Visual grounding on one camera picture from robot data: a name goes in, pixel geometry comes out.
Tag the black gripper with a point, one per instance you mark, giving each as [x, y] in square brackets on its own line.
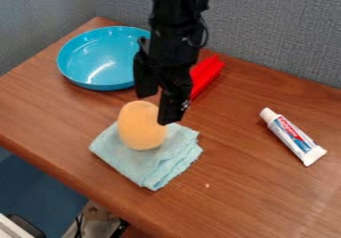
[161, 62]

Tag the yellow orange foam ball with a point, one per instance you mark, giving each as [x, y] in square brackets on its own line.
[139, 129]

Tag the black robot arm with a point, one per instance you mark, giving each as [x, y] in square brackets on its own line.
[177, 11]

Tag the blue plate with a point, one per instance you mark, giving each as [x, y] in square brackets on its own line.
[96, 59]

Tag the red plastic block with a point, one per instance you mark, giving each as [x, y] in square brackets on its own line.
[203, 73]

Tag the light blue folded cloth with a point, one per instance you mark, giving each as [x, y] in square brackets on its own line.
[149, 168]

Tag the white toothpaste tube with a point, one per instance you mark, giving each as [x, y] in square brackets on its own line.
[294, 138]

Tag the grey object under table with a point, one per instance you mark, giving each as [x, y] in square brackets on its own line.
[99, 222]

